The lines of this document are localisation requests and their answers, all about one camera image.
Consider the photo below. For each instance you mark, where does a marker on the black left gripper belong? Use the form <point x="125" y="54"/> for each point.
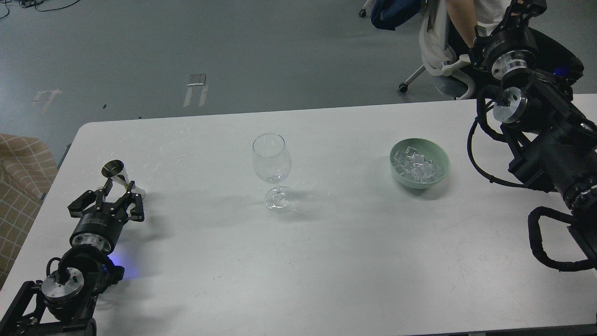
<point x="100" y="223"/>

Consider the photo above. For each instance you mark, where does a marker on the green ceramic bowl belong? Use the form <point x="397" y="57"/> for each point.
<point x="428" y="148"/>

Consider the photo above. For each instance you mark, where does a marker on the beige checkered sofa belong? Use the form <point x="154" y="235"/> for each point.
<point x="27" y="171"/>

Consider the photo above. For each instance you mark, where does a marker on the seated person white shirt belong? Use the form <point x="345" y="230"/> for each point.
<point x="465" y="15"/>

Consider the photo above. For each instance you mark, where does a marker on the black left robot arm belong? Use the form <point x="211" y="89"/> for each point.
<point x="63" y="303"/>

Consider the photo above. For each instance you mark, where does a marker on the steel double jigger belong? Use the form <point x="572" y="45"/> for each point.
<point x="115" y="171"/>

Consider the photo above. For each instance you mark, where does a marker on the clear wine glass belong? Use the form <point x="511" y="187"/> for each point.
<point x="272" y="163"/>

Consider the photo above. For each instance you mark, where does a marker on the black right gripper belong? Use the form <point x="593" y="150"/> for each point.
<point x="513" y="37"/>

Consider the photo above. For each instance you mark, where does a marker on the white office chair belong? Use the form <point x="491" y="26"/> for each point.
<point x="438" y="58"/>

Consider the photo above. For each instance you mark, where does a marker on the pile of ice cubes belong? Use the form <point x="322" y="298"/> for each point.
<point x="415" y="166"/>

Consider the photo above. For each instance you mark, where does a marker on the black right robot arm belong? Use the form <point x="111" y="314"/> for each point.
<point x="552" y="142"/>

